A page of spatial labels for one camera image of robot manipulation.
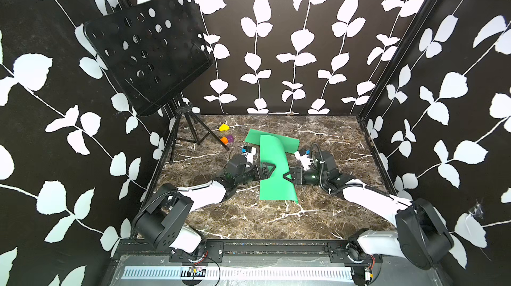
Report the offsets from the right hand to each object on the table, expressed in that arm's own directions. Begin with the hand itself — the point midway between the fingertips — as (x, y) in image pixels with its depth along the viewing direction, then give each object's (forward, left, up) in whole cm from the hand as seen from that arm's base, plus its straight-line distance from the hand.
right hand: (284, 174), depth 81 cm
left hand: (+5, +5, -1) cm, 7 cm away
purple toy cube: (+28, +27, -11) cm, 40 cm away
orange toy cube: (+26, +30, -10) cm, 41 cm away
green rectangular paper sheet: (+26, -6, -14) cm, 30 cm away
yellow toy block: (+37, +32, -12) cm, 50 cm away
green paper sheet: (-3, +3, -6) cm, 8 cm away
